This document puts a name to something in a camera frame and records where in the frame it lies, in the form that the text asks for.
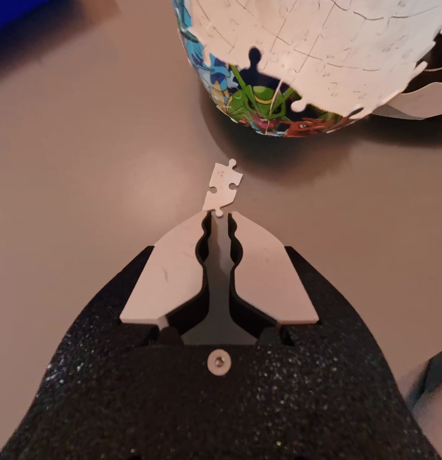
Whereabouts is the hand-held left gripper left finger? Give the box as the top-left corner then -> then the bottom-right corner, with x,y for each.
119,211 -> 210,337

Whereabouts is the dark cloth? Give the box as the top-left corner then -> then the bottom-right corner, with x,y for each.
404,345 -> 442,415

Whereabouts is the white puzzle piece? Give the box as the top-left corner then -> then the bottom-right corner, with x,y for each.
202,159 -> 244,218

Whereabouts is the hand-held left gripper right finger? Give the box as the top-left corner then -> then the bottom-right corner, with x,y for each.
227,212 -> 319,339

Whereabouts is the colourful puzzle ball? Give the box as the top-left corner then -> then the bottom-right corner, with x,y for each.
171,0 -> 440,138

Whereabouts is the blue box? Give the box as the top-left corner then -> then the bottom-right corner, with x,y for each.
0,0 -> 54,35

